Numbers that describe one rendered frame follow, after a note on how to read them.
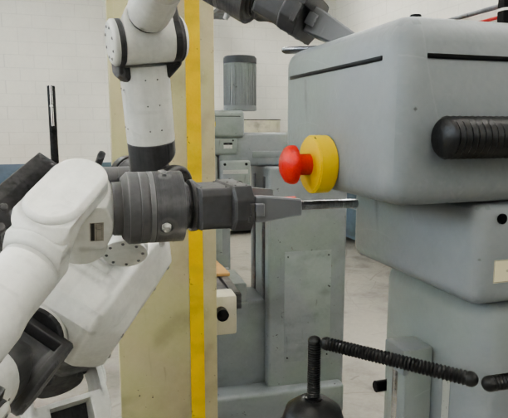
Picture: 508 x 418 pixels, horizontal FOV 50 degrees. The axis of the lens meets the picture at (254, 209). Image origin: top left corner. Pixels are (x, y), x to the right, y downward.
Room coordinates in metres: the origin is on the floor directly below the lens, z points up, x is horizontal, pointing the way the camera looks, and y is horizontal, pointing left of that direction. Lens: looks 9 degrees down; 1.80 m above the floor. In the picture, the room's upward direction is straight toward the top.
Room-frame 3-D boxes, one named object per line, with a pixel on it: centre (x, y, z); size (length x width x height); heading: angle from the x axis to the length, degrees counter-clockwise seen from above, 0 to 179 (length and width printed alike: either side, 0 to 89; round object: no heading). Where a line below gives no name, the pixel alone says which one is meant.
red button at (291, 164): (0.57, -0.04, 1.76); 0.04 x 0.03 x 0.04; 18
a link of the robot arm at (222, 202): (0.69, 0.07, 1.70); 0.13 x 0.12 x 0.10; 18
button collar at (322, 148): (0.57, -0.07, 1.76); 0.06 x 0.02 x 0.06; 18
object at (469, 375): (0.49, -0.14, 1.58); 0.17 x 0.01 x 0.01; 56
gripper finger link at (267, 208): (0.66, -0.03, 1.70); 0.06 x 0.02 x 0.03; 108
